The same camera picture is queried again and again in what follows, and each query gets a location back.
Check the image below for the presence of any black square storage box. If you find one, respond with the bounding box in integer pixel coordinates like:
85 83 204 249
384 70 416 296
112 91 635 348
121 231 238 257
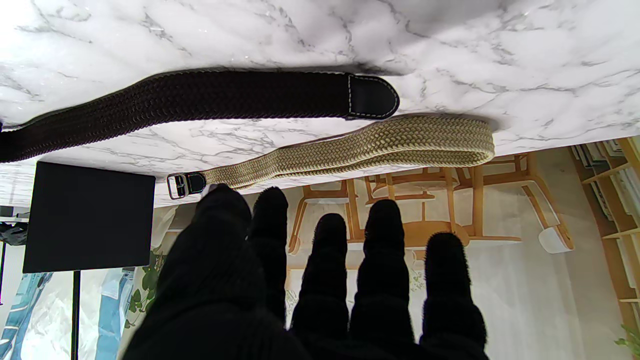
22 161 157 274

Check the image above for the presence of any black backdrop stand pole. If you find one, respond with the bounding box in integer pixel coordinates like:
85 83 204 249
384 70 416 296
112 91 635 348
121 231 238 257
72 271 82 360

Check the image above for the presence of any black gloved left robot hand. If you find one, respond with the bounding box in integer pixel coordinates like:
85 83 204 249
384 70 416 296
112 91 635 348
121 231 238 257
122 183 490 360

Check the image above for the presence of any beige braided belt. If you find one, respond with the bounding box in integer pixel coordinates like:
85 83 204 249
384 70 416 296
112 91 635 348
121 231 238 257
166 115 496 200

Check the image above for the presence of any black woven belt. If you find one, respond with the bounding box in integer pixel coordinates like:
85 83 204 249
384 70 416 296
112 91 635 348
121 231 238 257
0 70 401 163

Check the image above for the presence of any printed room scene backdrop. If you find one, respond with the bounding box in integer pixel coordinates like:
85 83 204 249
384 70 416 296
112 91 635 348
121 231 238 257
0 135 640 360

